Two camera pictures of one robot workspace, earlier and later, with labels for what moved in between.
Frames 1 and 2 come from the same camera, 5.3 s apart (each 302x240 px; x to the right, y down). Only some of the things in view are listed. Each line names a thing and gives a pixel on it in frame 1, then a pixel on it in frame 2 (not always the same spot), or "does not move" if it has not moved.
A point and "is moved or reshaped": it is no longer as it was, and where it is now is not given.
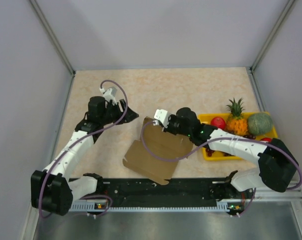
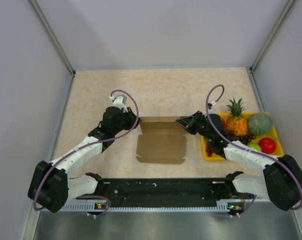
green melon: (260, 123) does not move
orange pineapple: (236, 124) does not move
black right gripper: (168, 129) to (188, 122)
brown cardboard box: (162, 143) is moved or reshaped
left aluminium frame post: (52, 34) does not move
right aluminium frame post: (288, 8) does not move
